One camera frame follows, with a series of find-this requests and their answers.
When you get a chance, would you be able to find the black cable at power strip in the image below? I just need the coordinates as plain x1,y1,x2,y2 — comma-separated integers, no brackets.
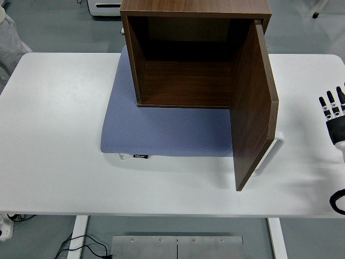
6,213,36,222

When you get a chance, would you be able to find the person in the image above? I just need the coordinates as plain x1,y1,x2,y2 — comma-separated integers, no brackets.
0,0,33,91

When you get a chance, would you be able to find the brown wooden cabinet door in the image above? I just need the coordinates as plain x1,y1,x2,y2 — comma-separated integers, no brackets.
229,19,279,192

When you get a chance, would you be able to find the white table leg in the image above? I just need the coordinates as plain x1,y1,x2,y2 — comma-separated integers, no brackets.
267,217,289,259
66,215,89,259

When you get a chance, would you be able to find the blue textured mat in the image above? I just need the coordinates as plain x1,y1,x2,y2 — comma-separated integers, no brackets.
100,45,236,158

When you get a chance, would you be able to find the white appliance with black slot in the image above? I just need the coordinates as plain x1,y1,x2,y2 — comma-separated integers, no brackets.
86,0,123,18

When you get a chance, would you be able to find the chair leg with black caster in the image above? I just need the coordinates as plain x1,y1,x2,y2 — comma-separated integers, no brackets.
312,0,331,19

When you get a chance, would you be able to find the grey metal plate with screws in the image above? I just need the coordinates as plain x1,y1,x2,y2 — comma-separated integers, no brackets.
111,235,244,259

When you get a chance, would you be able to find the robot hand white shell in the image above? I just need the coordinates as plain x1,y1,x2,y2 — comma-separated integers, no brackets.
318,82,345,163

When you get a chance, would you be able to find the brown wooden cabinet body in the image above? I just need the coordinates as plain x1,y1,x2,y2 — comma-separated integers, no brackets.
119,0,273,109

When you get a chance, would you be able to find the white cabinet door handle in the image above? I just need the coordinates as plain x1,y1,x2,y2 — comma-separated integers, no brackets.
251,131,285,178

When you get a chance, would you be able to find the white power strip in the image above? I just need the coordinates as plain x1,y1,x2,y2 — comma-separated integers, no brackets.
0,214,15,242

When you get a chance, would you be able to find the black floor cable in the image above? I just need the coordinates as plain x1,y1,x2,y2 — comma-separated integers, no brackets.
53,234,114,259

